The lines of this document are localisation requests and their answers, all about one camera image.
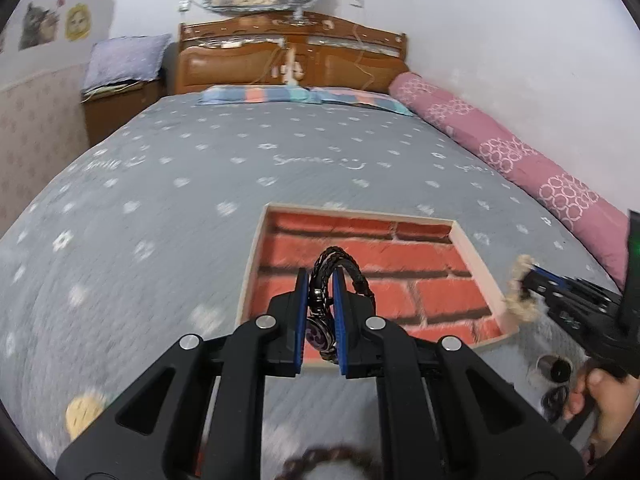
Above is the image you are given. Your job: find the cream fabric scrunchie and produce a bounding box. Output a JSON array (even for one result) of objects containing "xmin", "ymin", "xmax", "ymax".
[{"xmin": 504, "ymin": 255, "xmax": 540, "ymax": 323}]

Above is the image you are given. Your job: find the black braided leather bracelet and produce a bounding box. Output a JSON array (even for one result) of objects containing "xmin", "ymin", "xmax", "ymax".
[{"xmin": 307, "ymin": 245, "xmax": 377, "ymax": 365}]

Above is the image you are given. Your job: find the brown wooden bead bracelet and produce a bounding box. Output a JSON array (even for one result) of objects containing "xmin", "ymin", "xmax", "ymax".
[{"xmin": 274, "ymin": 444, "xmax": 381, "ymax": 480}]

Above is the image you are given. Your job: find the black hair claw clip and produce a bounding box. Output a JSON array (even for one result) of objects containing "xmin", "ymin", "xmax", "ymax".
[{"xmin": 540, "ymin": 385, "xmax": 570, "ymax": 424}]

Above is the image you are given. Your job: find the brick-pattern jewelry tray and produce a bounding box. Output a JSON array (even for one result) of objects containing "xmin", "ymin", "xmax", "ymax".
[{"xmin": 236, "ymin": 204, "xmax": 518, "ymax": 348}]

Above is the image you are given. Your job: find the right hand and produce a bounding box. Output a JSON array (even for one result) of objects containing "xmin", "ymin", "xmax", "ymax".
[{"xmin": 562, "ymin": 360, "xmax": 639, "ymax": 460}]

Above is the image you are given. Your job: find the pink rolled quilt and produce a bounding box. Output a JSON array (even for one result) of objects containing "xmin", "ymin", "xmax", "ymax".
[{"xmin": 390, "ymin": 72, "xmax": 628, "ymax": 287}]

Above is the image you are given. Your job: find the grey patterned bedspread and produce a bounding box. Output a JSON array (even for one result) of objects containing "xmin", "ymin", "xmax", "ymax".
[{"xmin": 1, "ymin": 94, "xmax": 614, "ymax": 469}]

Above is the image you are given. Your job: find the striped pillow right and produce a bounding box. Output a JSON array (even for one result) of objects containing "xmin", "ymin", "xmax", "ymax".
[{"xmin": 309, "ymin": 87, "xmax": 412, "ymax": 116}]

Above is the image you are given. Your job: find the wooden headboard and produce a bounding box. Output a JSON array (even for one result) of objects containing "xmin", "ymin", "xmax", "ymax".
[{"xmin": 175, "ymin": 11, "xmax": 409, "ymax": 94}]

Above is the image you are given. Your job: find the wooden nightstand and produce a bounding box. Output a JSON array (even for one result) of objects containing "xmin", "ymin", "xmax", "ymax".
[{"xmin": 81, "ymin": 79, "xmax": 166, "ymax": 146}]

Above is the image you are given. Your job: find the purple dotted cushion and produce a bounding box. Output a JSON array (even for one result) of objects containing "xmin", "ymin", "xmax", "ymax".
[{"xmin": 81, "ymin": 34, "xmax": 171, "ymax": 92}]

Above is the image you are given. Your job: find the yellow flower cat sticker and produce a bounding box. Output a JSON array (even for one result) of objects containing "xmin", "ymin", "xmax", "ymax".
[{"xmin": 65, "ymin": 3, "xmax": 91, "ymax": 41}]

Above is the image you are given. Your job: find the yellow pompom striped hair tie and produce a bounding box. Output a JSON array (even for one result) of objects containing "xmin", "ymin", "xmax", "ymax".
[{"xmin": 64, "ymin": 392, "xmax": 109, "ymax": 441}]

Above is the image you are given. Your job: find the yellow charging cable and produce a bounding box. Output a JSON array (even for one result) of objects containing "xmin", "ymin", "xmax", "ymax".
[{"xmin": 349, "ymin": 24, "xmax": 377, "ymax": 92}]

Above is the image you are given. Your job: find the grey cats wall sticker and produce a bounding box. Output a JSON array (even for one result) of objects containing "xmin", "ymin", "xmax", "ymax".
[{"xmin": 18, "ymin": 2, "xmax": 60, "ymax": 50}]

